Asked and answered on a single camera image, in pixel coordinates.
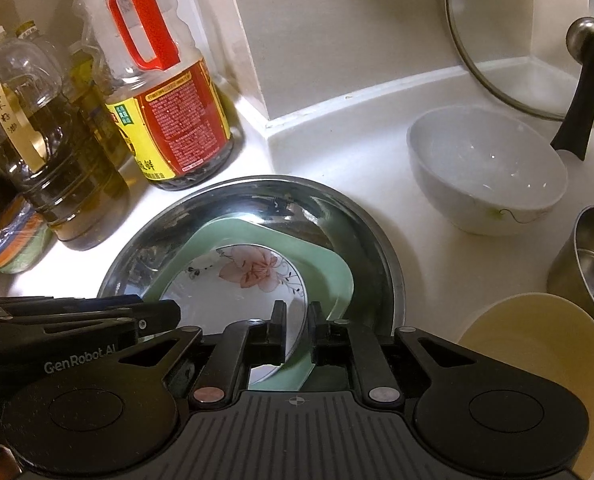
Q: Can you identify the glass lid with black handle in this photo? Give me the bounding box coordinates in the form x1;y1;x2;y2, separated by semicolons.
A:
444;0;594;162

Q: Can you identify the large cooking oil bottle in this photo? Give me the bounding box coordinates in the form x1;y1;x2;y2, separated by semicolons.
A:
0;22;130;252

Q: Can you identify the large stainless steel basin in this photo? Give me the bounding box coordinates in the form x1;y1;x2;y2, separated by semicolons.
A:
96;175;407;392

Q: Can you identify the soy sauce bottle red handle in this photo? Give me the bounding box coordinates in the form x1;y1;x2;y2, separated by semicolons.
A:
71;0;236;192

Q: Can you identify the small steel bowl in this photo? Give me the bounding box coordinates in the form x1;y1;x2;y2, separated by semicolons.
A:
546;204;594;332

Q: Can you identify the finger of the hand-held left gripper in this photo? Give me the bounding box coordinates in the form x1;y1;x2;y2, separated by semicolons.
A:
0;300;183;346
0;295;146;319

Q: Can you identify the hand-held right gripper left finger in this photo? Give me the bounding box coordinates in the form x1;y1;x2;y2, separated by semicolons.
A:
119;301;288;407

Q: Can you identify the green square plate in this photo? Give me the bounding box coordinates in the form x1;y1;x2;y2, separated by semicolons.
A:
144;217;354;392

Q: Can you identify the yellow oil bottle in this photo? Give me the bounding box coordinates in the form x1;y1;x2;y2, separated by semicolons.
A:
62;41;132;173

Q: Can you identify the white bowl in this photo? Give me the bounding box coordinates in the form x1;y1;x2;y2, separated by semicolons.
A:
406;104;569;237

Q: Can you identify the small floral plate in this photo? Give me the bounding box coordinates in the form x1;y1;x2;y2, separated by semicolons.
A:
159;243;310;382

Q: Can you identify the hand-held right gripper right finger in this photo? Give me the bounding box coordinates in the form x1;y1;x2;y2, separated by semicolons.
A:
308;301;480;404

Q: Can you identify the cream ribbed bowl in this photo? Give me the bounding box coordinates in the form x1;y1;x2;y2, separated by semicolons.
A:
457;292;594;480

